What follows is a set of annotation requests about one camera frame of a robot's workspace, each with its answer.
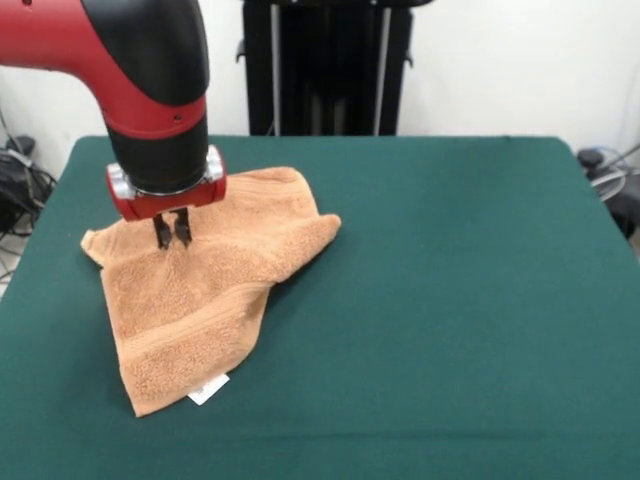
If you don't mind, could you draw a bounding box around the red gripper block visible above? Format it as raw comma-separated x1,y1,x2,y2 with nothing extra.
105,144,229,250

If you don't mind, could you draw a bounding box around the tan terry towel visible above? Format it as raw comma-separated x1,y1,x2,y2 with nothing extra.
80,166,343,418

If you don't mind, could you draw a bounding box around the dark green table cloth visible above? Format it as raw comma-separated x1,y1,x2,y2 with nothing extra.
0,134,640,480

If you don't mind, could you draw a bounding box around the small black plug box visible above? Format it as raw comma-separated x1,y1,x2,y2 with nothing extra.
577,148,607,169

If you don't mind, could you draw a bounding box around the black cable bundle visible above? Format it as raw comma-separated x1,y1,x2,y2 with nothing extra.
0,134,59,241

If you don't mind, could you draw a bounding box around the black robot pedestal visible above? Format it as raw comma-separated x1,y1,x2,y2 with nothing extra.
234,0,416,137

